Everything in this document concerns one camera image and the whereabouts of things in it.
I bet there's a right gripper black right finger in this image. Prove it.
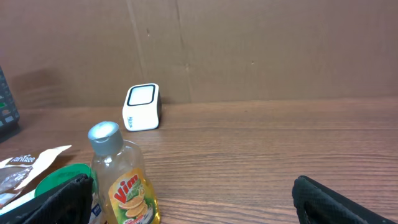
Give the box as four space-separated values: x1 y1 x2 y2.
292 175 396 224

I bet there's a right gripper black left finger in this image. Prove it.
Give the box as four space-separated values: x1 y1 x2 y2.
1 174 93 224

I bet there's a green lid jar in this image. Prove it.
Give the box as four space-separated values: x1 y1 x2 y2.
34 163 105 224

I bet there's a yellow dish soap bottle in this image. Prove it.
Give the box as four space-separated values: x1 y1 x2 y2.
88 121 160 224

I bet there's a brown Pantree snack bag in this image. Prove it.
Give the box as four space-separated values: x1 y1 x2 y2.
1 145 71 208

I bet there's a green wet wipes pack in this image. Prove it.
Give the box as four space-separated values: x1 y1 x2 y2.
0 190 35 215

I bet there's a white barcode scanner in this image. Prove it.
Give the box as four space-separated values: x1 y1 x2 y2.
122 83 162 132

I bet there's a grey plastic mesh basket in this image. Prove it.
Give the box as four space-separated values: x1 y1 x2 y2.
0 69 21 142

